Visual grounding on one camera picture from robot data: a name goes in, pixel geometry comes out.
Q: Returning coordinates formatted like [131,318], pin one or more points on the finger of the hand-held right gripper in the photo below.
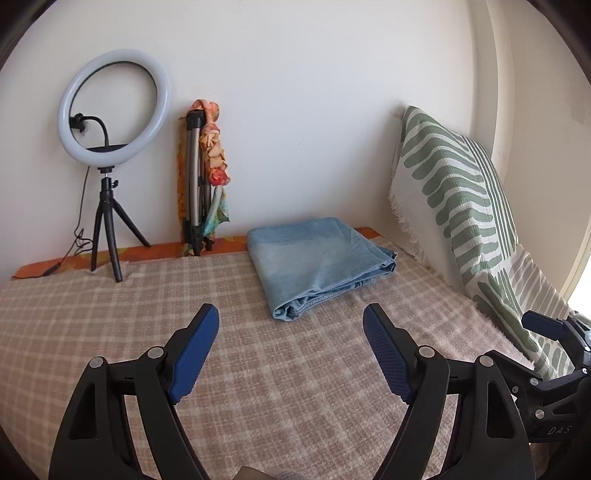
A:
[519,371]
[545,322]

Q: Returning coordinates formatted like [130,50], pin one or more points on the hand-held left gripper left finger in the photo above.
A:
[194,355]

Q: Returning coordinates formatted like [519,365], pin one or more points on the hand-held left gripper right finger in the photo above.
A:
[388,355]

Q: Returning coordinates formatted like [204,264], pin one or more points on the light blue denim pants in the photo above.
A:
[314,258]

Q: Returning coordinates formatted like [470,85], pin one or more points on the beige plaid blanket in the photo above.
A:
[115,314]

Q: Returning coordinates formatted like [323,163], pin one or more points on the orange bed sheet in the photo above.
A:
[152,254]

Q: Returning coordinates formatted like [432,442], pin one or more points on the green patterned white pillow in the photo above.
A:
[457,203]

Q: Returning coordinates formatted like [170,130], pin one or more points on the black mini tripod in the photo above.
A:
[106,207]

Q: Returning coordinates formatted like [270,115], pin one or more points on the folded metal stand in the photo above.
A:
[196,157]

